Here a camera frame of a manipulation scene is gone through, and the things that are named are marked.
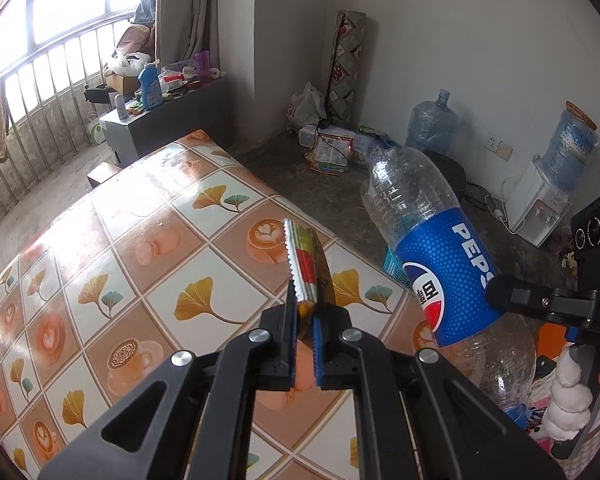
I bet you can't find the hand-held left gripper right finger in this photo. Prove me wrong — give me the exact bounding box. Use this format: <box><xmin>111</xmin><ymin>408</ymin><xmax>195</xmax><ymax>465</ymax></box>
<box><xmin>312</xmin><ymin>305</ymin><xmax>566</xmax><ymax>480</ymax></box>

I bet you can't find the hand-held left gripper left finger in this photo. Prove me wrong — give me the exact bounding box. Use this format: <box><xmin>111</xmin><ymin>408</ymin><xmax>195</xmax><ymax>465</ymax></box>
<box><xmin>37</xmin><ymin>305</ymin><xmax>301</xmax><ymax>480</ymax></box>

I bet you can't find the yellow wrapper with red stripe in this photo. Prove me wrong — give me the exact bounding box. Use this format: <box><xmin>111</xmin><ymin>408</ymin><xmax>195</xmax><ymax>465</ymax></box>
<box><xmin>282</xmin><ymin>218</ymin><xmax>338</xmax><ymax>318</ymax></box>

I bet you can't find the clear bottle with blue label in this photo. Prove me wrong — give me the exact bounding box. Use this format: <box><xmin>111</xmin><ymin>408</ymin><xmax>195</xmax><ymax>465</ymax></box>
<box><xmin>361</xmin><ymin>146</ymin><xmax>538</xmax><ymax>431</ymax></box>

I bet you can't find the blue plastic basket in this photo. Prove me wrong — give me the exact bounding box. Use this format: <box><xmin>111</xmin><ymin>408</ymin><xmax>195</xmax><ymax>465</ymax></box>
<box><xmin>382</xmin><ymin>246</ymin><xmax>413</xmax><ymax>288</ymax></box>

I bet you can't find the person's right hand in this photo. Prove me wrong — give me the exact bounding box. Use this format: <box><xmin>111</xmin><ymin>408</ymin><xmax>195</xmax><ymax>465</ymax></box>
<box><xmin>544</xmin><ymin>350</ymin><xmax>600</xmax><ymax>442</ymax></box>

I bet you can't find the orange plastic item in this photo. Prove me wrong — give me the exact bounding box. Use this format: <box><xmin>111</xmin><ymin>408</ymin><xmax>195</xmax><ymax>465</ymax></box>
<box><xmin>537</xmin><ymin>322</ymin><xmax>573</xmax><ymax>361</ymax></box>

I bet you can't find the white water dispenser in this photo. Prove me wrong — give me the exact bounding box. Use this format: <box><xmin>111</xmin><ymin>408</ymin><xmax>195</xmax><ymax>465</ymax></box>
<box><xmin>507</xmin><ymin>157</ymin><xmax>573</xmax><ymax>247</ymax></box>

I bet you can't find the cartoon printed cloth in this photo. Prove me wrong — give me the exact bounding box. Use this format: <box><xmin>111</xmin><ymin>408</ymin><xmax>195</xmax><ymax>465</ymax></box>
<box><xmin>525</xmin><ymin>390</ymin><xmax>556</xmax><ymax>456</ymax></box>

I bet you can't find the blue labelled water jug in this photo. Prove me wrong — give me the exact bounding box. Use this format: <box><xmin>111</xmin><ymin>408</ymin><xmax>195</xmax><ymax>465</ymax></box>
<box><xmin>540</xmin><ymin>102</ymin><xmax>600</xmax><ymax>192</ymax></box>

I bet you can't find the ginkgo patterned tablecloth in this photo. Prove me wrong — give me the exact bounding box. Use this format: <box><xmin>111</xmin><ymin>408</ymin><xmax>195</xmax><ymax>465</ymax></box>
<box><xmin>0</xmin><ymin>130</ymin><xmax>438</xmax><ymax>480</ymax></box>

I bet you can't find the brown wooden stool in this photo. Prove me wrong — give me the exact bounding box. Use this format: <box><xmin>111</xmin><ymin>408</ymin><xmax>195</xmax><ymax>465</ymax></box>
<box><xmin>86</xmin><ymin>161</ymin><xmax>123</xmax><ymax>190</ymax></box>

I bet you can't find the grey cabinet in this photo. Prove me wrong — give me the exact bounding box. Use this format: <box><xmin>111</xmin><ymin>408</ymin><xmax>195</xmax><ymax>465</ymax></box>
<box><xmin>99</xmin><ymin>74</ymin><xmax>231</xmax><ymax>166</ymax></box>

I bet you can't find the green white bag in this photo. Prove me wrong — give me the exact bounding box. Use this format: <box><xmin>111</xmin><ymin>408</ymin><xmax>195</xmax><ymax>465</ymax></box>
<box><xmin>87</xmin><ymin>112</ymin><xmax>108</xmax><ymax>147</ymax></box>

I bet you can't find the red white plastic bag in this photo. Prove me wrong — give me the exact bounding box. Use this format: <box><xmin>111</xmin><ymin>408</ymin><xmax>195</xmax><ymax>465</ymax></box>
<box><xmin>157</xmin><ymin>62</ymin><xmax>188</xmax><ymax>95</ymax></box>

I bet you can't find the blue detergent bottle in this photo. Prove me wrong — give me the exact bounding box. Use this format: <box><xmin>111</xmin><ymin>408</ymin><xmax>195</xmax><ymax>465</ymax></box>
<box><xmin>137</xmin><ymin>62</ymin><xmax>163</xmax><ymax>111</ymax></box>

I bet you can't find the rolled patterned mat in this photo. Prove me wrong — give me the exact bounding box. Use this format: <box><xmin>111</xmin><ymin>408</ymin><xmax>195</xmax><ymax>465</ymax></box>
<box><xmin>325</xmin><ymin>9</ymin><xmax>368</xmax><ymax>123</ymax></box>

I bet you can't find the purple cup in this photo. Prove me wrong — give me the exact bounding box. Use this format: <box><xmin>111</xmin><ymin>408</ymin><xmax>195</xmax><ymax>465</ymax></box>
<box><xmin>194</xmin><ymin>50</ymin><xmax>212</xmax><ymax>83</ymax></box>

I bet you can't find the cardboard box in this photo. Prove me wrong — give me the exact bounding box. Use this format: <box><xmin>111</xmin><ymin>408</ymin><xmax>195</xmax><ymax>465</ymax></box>
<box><xmin>104</xmin><ymin>72</ymin><xmax>141</xmax><ymax>98</ymax></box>

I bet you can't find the metal window railing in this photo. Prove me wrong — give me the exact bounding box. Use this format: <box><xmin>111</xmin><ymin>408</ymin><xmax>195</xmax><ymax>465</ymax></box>
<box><xmin>0</xmin><ymin>7</ymin><xmax>146</xmax><ymax>256</ymax></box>

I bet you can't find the pink cloth pile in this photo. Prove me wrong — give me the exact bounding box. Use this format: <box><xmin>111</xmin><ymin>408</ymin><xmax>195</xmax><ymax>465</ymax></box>
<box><xmin>112</xmin><ymin>22</ymin><xmax>156</xmax><ymax>58</ymax></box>

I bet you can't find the grey curtain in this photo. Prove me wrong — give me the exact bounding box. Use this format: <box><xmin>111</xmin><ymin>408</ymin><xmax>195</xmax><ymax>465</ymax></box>
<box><xmin>155</xmin><ymin>0</ymin><xmax>216</xmax><ymax>68</ymax></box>

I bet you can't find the blue denim garment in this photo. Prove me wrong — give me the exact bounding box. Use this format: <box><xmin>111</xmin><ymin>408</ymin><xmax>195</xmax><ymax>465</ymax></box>
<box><xmin>131</xmin><ymin>0</ymin><xmax>157</xmax><ymax>26</ymax></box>

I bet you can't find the wall socket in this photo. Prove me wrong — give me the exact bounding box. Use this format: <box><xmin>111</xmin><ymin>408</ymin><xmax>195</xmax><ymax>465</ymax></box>
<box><xmin>484</xmin><ymin>136</ymin><xmax>513</xmax><ymax>162</ymax></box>

